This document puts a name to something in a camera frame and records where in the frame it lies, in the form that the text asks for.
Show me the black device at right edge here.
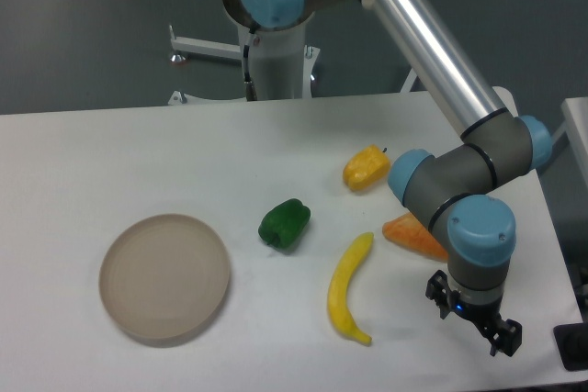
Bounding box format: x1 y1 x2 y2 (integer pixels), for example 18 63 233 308
553 322 587 372

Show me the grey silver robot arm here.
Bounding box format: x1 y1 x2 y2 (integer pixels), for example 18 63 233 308
223 0 551 355

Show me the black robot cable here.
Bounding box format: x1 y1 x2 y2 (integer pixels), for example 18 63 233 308
242 24 259 102

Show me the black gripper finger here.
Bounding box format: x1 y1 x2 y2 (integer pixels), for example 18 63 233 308
425 270 455 319
475 315 523 356

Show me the beige round plate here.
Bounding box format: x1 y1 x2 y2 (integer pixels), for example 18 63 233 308
98 214 231 347

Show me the white side table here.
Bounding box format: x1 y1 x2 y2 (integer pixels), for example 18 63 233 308
561 97 588 174

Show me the yellow banana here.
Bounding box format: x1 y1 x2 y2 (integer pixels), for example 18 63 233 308
326 232 374 346

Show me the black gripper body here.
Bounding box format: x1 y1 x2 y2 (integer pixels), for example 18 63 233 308
447 276 504 323

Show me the yellow bell pepper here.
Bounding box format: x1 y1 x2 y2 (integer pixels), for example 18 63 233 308
342 144 391 191

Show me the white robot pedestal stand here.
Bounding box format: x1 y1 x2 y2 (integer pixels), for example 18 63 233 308
169 22 321 102

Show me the green bell pepper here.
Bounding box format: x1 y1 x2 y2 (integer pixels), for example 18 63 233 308
258 198 311 251

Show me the orange bell pepper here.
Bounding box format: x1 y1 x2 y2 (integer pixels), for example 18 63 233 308
382 212 448 262

